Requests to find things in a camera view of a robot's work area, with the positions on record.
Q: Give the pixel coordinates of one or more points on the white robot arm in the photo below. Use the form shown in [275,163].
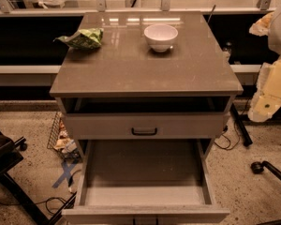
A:
[267,100]

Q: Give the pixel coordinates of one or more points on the grey drawer cabinet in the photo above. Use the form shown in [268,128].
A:
[126,76]

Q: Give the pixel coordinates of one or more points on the top grey drawer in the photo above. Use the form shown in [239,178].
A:
[170,125]

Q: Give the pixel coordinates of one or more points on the open grey lower drawer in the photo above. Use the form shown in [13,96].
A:
[144,182]

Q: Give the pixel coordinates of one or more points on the white ceramic bowl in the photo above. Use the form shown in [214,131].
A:
[160,37]

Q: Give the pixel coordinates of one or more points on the green chip bag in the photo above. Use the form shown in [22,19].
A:
[84,39]

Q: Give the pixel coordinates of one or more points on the black table leg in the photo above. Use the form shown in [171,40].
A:
[241,127]

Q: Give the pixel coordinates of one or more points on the black chair caster leg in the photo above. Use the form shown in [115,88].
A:
[258,167]

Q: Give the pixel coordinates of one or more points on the black office chair left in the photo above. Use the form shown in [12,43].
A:
[9,157]

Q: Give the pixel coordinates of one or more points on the black drawer handle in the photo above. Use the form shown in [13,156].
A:
[141,131]

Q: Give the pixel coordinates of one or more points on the wire basket with snacks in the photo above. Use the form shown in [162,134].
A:
[60,142]

